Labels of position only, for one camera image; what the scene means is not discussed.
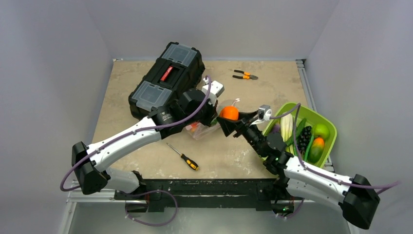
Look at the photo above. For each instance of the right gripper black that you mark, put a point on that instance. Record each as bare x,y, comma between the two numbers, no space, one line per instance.
234,126

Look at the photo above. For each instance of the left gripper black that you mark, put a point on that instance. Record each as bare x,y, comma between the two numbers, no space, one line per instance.
212,112

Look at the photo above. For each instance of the red apple toy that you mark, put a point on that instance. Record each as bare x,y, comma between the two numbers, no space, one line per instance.
193,127

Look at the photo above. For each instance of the orange tangerine toy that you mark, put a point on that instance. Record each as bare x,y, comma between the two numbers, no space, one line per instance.
229,112

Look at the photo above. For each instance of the clear zip top bag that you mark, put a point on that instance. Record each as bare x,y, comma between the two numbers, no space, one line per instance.
202,130

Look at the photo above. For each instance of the black grapes toy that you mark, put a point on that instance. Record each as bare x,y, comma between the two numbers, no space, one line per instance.
304,139

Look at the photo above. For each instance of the green apple toy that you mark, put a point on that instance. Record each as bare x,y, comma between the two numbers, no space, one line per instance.
321,130

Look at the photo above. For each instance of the orange mango toy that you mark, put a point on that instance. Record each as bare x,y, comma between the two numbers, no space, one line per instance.
316,150

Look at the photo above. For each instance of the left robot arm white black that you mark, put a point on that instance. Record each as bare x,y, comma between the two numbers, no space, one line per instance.
92,163

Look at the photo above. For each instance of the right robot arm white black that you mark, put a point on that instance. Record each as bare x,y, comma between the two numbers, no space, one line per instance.
353,196

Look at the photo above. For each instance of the orange black pliers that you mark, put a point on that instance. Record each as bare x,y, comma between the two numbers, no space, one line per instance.
244,75

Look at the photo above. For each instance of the yellow black screwdriver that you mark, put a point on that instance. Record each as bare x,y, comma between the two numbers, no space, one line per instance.
191,163

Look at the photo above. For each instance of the green cucumber toy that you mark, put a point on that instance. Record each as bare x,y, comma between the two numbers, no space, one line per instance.
299,130

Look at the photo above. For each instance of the green plastic basin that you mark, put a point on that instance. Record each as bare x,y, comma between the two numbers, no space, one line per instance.
313,118

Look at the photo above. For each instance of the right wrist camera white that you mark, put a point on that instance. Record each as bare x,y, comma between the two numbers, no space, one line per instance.
264,114

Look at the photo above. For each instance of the black toolbox red handle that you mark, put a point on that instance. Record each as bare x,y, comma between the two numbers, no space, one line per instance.
178,69

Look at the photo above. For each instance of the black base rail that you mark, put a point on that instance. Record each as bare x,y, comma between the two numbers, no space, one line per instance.
154,195

